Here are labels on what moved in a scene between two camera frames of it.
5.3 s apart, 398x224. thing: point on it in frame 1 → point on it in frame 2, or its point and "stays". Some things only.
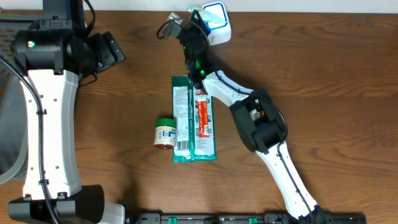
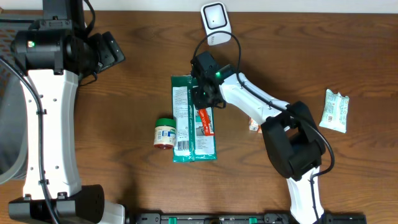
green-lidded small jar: (165, 133) stays
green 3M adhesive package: (193, 111) stays
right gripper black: (196, 28) → (199, 103)
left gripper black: (113, 54) stays
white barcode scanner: (216, 18) stays
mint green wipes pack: (214, 15) → (334, 116)
